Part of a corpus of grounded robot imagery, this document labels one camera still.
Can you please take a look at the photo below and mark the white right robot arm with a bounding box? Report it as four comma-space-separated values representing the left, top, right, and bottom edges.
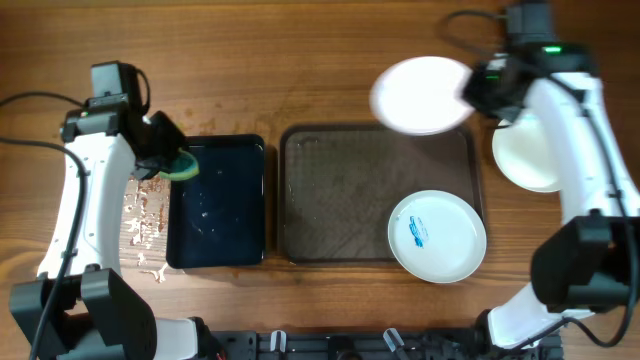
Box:
463, 42, 639, 357

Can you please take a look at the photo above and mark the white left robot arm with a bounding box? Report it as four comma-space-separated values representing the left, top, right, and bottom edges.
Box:
9, 110, 224, 359

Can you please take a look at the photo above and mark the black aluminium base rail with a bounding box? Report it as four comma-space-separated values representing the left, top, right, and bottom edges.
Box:
204, 327, 566, 360

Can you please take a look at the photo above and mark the green yellow sponge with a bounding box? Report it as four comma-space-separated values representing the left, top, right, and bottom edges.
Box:
158, 149, 199, 182

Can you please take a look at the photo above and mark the dark brown serving tray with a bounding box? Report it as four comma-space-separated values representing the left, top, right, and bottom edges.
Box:
278, 123, 485, 266

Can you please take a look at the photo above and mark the black water tray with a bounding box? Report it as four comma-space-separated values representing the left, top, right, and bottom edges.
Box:
166, 134, 266, 269

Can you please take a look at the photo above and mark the white plate blue stain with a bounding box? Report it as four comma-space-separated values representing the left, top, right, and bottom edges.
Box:
492, 113, 560, 193

